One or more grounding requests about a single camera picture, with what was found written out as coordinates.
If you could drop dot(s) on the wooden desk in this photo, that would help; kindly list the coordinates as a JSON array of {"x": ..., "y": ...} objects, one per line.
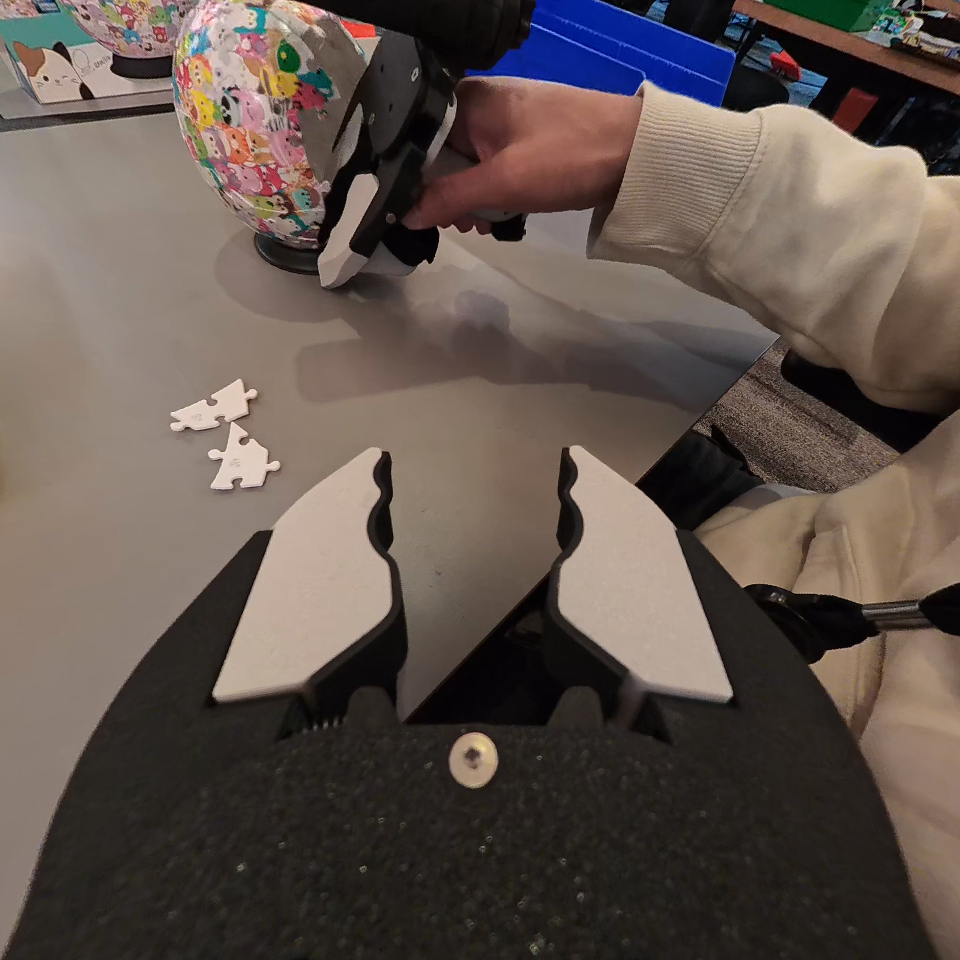
[{"x": 870, "y": 45}]

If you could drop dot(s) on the white puzzle piece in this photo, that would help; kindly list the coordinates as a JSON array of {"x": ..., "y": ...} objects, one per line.
[
  {"x": 213, "y": 407},
  {"x": 243, "y": 462}
]

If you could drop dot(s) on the colourful puzzle ball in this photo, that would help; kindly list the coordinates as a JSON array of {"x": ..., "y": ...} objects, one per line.
[{"x": 248, "y": 120}]

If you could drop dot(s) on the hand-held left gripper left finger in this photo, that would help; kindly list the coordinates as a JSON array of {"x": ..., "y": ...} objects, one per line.
[{"x": 315, "y": 600}]

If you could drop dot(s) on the blue plastic bin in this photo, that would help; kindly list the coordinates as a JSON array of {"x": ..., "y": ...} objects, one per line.
[{"x": 630, "y": 45}]

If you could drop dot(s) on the person's right forearm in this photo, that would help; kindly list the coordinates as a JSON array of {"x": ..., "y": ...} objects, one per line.
[{"x": 795, "y": 240}]

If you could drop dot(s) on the beige hoodie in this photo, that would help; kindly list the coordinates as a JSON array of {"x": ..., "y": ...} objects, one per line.
[{"x": 885, "y": 720}]

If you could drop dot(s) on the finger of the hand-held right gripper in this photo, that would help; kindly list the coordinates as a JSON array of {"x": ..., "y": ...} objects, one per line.
[
  {"x": 368, "y": 240},
  {"x": 348, "y": 143}
]

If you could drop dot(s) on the person's right hand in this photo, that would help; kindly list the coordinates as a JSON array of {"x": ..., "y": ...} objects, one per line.
[{"x": 525, "y": 150}]

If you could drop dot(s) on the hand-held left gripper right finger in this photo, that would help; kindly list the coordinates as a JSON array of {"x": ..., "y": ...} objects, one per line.
[{"x": 638, "y": 600}]

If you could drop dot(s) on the puzzle box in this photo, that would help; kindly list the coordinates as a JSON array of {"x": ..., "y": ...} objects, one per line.
[{"x": 75, "y": 45}]

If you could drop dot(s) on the black ball stand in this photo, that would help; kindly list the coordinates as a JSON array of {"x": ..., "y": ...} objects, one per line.
[{"x": 285, "y": 252}]

